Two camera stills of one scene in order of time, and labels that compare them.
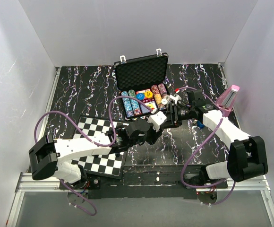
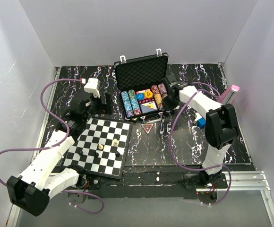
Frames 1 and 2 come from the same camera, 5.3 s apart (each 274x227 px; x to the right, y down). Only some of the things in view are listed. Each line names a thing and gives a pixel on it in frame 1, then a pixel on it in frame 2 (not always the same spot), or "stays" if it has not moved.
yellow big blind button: (148, 94) stays
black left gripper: (155, 135) -> (107, 109)
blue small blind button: (140, 96) stays
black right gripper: (173, 119) -> (167, 106)
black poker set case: (143, 85) stays
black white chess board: (100, 131) stays
